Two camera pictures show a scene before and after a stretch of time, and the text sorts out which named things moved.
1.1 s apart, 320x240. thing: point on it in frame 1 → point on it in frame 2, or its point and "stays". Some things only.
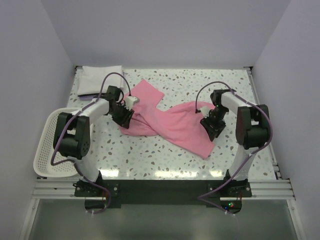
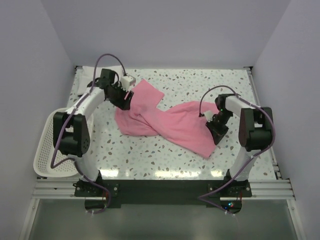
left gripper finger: x=120 y=120 → x=123 y=104
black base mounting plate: x=138 y=192 stays
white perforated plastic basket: x=44 y=148 stays
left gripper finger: x=129 y=118 → x=127 y=99
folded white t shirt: x=92 y=78 stays
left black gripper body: x=122 y=115 → x=122 y=99
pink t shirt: x=181 y=122 stays
